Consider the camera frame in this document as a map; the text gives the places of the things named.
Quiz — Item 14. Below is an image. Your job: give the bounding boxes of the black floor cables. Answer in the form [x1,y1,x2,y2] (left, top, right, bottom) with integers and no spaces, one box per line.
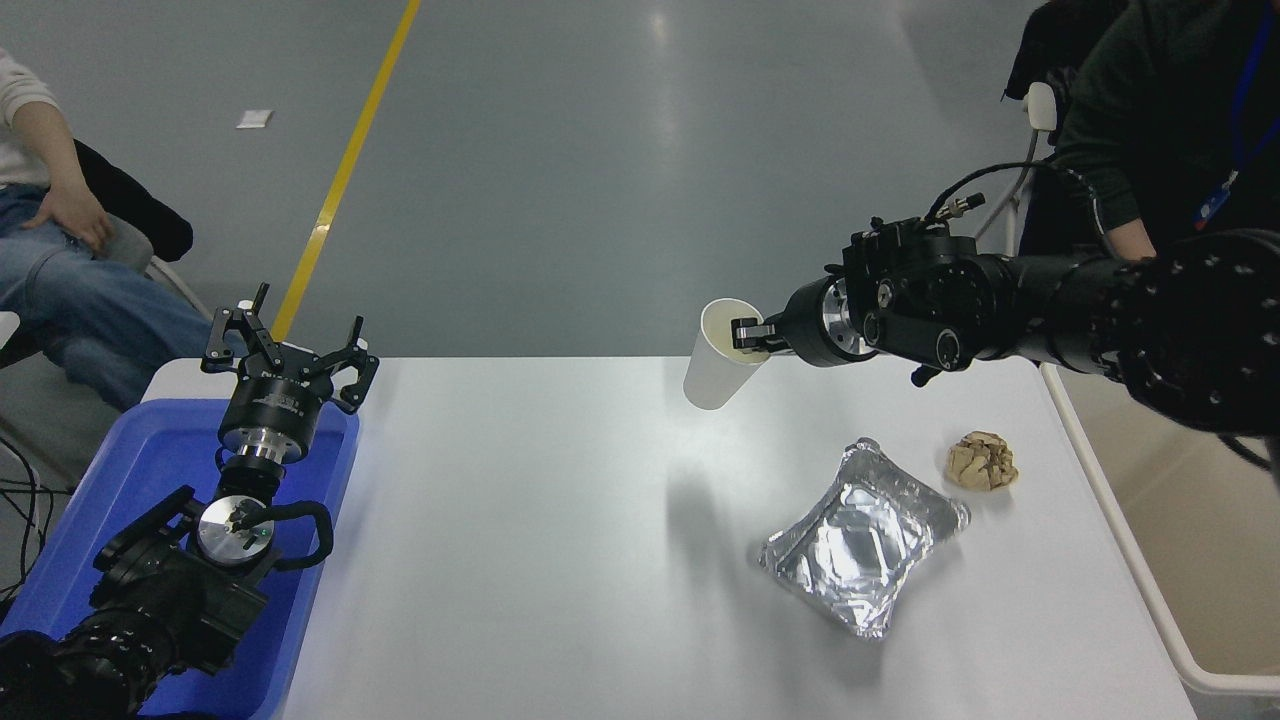
[0,435,79,601]

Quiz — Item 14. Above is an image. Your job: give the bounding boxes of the white paper cup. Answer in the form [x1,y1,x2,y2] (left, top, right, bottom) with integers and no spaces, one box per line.
[683,298,777,412]

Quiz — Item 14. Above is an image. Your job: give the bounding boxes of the blue lanyard badge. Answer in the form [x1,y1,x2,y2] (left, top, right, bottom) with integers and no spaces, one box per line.
[1193,8,1279,233]

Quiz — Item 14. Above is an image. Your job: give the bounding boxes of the large pale bin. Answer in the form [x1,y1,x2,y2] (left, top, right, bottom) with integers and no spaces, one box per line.
[1038,360,1280,698]

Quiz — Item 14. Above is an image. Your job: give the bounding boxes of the blue plastic tray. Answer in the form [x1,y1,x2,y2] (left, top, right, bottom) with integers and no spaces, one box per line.
[0,398,361,720]

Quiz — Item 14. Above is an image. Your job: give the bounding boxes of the crumpled tan paper ball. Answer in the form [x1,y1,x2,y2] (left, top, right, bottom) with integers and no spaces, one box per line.
[946,431,1020,492]

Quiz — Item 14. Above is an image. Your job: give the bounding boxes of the silver foil tray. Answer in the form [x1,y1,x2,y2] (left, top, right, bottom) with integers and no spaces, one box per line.
[758,437,972,641]

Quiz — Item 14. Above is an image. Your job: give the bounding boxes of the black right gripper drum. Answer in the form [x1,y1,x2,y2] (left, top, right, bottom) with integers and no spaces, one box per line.
[768,282,835,369]

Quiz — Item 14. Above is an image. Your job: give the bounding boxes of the person's hand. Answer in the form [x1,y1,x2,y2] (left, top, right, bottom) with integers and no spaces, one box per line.
[22,184,115,251]

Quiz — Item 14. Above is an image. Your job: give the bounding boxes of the grey chair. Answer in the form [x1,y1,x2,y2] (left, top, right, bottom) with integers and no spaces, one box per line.
[60,213,216,323]

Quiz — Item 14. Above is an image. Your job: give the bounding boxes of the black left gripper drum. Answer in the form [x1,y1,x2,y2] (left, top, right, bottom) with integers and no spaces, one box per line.
[219,358,331,448]

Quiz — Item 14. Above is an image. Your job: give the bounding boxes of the black quilted jacket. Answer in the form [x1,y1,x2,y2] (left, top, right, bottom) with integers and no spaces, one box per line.
[1003,0,1129,103]

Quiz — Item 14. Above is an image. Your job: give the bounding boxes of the person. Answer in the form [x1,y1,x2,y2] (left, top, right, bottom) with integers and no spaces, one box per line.
[0,48,246,416]
[1040,0,1280,263]

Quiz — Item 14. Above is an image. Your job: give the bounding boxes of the white wheeled chair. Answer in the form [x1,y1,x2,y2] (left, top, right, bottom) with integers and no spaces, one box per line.
[975,82,1059,251]

